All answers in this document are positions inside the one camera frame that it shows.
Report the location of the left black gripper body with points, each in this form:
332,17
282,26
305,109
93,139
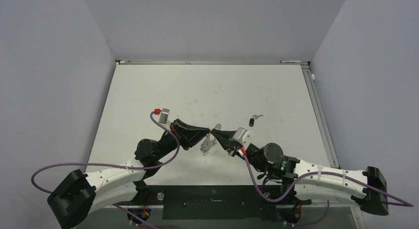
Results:
179,133

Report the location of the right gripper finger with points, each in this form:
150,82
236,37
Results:
227,145
221,135

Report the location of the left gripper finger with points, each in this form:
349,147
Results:
194,138
186,128

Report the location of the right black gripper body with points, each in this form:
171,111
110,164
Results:
236,142

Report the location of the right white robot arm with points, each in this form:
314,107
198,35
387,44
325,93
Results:
307,181

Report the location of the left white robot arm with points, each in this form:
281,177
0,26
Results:
80,194

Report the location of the black head key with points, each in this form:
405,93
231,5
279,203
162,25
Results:
253,119

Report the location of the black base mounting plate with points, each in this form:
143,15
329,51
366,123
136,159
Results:
209,202

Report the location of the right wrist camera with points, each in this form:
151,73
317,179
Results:
243,136

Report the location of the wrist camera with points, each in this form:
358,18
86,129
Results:
163,115
243,136

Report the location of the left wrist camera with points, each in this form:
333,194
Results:
163,115

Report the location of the aluminium rail right edge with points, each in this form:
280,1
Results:
320,117

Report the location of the aluminium rail edge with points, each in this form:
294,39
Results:
156,62
320,117

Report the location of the aluminium rail back edge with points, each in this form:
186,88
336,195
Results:
156,62

